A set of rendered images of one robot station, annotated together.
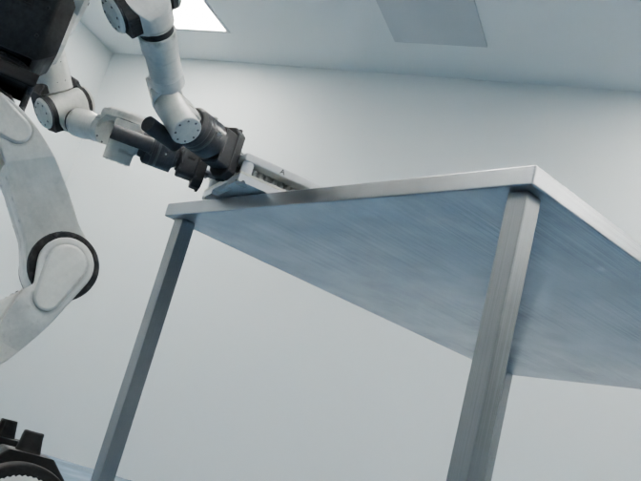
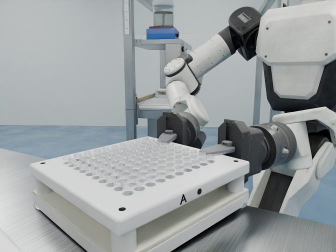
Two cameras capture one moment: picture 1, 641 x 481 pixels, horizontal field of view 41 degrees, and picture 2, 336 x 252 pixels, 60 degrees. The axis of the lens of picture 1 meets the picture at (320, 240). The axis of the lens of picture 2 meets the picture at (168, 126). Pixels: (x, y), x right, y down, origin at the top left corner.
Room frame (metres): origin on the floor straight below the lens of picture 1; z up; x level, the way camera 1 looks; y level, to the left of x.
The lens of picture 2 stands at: (2.39, 0.04, 1.07)
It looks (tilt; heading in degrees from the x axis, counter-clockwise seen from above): 11 degrees down; 160
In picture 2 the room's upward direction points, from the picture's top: straight up
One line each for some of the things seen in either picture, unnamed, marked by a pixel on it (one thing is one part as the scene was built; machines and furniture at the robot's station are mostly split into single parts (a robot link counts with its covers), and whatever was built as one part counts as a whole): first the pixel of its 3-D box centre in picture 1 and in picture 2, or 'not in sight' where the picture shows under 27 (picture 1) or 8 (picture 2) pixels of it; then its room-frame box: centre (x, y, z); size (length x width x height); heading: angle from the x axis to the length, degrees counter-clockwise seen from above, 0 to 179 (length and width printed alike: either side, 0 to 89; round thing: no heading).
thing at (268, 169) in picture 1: (272, 186); (139, 168); (1.97, 0.15, 0.92); 0.25 x 0.24 x 0.02; 24
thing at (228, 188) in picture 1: (266, 205); (140, 196); (1.97, 0.15, 0.87); 0.24 x 0.24 x 0.02; 24
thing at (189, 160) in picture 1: (181, 157); (251, 149); (1.95, 0.37, 0.92); 0.12 x 0.10 x 0.13; 106
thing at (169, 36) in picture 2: not in sight; (164, 34); (0.36, 0.76, 1.32); 0.21 x 0.20 x 0.09; 59
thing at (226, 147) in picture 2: not in sight; (216, 148); (1.97, 0.28, 0.94); 0.06 x 0.03 x 0.02; 106
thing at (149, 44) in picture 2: not in sight; (162, 46); (0.18, 0.81, 1.25); 0.62 x 0.38 x 0.04; 149
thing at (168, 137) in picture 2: not in sight; (165, 137); (1.86, 0.23, 0.94); 0.06 x 0.03 x 0.02; 146
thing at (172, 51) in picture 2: not in sight; (175, 59); (0.42, 0.82, 1.14); 0.22 x 0.11 x 0.20; 149
